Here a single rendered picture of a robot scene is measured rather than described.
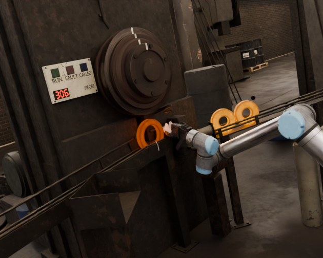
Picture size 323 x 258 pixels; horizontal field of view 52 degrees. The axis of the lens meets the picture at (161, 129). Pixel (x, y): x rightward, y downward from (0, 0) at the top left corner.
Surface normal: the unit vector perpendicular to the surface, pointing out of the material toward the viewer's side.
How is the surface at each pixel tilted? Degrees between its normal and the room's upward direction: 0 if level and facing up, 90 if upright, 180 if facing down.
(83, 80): 90
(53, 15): 90
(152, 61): 90
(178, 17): 90
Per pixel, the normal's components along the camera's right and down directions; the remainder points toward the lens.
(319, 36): -0.84, 0.28
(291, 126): -0.73, 0.20
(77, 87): 0.69, 0.02
